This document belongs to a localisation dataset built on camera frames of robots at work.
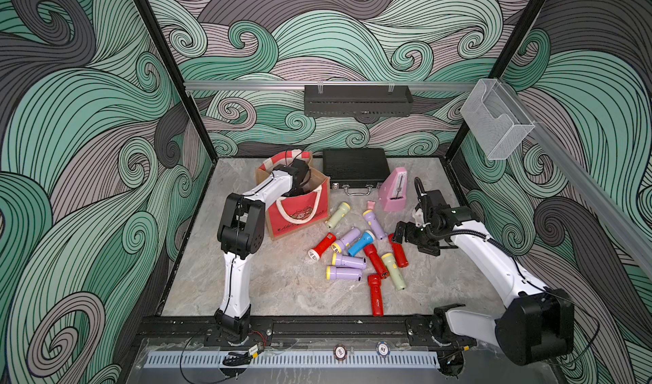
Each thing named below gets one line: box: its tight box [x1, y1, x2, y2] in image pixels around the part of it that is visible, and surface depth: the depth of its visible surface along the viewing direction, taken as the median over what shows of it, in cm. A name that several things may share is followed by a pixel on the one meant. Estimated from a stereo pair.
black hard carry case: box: [322, 147, 391, 197], surface depth 109 cm
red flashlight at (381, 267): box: [363, 243, 390, 279], surface depth 87 cm
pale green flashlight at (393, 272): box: [381, 253, 407, 292], surface depth 84 cm
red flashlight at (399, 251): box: [387, 232, 410, 268], surface depth 89 cm
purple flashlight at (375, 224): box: [362, 208, 387, 241], surface depth 97 cm
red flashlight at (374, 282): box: [367, 274, 385, 317], surface depth 79 cm
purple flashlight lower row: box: [325, 265, 363, 283], surface depth 84 cm
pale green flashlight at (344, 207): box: [326, 201, 352, 229], surface depth 100 cm
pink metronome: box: [378, 166, 408, 212], surface depth 99 cm
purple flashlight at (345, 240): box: [331, 227, 361, 255], surface depth 92 cm
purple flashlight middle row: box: [331, 251, 368, 268], surface depth 86 cm
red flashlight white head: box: [307, 231, 338, 262], surface depth 91 cm
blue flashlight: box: [348, 231, 376, 258], surface depth 92 cm
